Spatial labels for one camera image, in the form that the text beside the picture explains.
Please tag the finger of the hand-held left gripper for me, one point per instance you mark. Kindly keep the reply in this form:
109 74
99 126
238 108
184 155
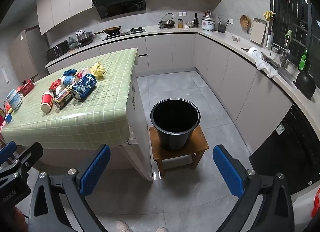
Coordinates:
7 150
31 152

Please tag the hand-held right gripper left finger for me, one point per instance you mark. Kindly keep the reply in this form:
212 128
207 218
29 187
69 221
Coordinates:
96 169

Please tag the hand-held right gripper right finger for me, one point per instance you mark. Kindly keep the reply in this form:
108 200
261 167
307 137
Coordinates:
227 172

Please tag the red paper cup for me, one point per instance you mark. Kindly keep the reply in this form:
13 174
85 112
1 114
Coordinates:
47 102

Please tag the black gold drink can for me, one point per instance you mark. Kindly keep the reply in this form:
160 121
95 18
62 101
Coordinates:
63 96

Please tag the black plastic bucket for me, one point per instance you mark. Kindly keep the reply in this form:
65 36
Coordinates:
175 119

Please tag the blue drink can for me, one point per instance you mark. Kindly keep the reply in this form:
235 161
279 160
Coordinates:
83 87

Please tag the blue fleece cloth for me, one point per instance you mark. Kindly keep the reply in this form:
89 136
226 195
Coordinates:
69 72

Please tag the small blue box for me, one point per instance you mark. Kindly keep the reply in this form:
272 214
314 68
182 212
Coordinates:
8 117

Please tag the brown wooden stool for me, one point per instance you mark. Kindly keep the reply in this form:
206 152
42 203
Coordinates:
200 147

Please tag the light blue lidded container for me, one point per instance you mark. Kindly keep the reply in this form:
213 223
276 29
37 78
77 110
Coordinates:
13 99

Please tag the green checked tablecloth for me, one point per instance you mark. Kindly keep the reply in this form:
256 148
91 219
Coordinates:
95 117

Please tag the beige island cabinet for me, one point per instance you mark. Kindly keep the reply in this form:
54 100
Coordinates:
140 132

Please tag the person's white shoe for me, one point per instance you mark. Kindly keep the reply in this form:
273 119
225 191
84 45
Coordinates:
123 226
161 229

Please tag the red patterned box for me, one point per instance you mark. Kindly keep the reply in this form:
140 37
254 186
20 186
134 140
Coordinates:
26 87

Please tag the black built-in dishwasher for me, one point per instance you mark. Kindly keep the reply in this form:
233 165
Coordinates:
292 147

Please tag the red plastic wrapper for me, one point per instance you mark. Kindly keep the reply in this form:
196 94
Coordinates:
55 84

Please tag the blue white paper cup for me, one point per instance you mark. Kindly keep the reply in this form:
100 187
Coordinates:
68 81

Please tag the red plastic object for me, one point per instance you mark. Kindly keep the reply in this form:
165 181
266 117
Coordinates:
316 202

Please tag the beige refrigerator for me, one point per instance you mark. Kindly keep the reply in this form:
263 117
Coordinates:
25 57

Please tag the black microwave oven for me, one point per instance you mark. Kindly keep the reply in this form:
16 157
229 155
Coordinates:
57 50

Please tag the white dish cloth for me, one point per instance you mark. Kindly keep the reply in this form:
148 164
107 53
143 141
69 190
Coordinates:
268 68

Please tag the steel sink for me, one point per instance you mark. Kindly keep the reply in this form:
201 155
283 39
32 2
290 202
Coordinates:
277 68

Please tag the black domed pan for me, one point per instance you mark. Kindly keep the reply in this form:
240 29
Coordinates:
305 84

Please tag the celadon ceramic vase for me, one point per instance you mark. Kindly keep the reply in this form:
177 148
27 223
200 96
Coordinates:
72 42

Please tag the grey kitchen counter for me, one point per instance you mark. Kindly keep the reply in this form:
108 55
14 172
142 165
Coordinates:
220 54

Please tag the white plates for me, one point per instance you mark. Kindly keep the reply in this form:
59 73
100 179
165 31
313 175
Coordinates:
255 53

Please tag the grey lidded pot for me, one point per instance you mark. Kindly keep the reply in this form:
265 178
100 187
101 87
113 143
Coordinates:
85 37

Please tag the steel faucet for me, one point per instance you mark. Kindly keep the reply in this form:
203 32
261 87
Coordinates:
283 56

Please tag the small grey bowl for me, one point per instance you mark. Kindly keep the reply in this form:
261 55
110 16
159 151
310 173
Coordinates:
236 38

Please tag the green bottle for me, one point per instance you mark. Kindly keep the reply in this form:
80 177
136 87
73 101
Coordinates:
303 61

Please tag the white slim bottle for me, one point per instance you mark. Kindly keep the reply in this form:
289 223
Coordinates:
269 41

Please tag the black gas hob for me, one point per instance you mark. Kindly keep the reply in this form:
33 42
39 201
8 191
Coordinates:
125 33

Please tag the dark wok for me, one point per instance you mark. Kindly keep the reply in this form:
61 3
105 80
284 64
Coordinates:
112 30

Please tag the grey cutting board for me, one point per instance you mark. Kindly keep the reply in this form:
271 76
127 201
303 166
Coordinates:
258 32

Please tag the black utensil holder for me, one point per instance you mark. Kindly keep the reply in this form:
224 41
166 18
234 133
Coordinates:
221 27

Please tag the white rice cooker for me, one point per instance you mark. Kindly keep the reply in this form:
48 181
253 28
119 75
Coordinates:
208 24

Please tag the green rag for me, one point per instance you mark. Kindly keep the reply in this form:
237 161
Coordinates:
288 36

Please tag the bamboo strainer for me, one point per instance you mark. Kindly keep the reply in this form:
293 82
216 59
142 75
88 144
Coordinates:
245 21

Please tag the dark glass bottle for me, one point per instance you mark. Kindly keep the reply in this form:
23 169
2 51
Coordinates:
196 21

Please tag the yellow oil bottle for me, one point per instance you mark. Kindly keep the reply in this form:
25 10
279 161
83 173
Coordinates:
180 24

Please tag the steel kettle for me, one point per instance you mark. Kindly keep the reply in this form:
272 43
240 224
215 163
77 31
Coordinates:
167 22

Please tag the yellow hanging rag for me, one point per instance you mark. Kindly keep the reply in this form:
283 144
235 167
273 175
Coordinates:
268 15

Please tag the black range hood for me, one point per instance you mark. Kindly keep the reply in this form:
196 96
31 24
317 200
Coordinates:
117 3

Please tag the window with black grille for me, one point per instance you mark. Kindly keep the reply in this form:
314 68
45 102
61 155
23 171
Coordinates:
292 17

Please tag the white wall socket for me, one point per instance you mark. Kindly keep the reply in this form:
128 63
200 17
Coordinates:
229 21
79 32
182 14

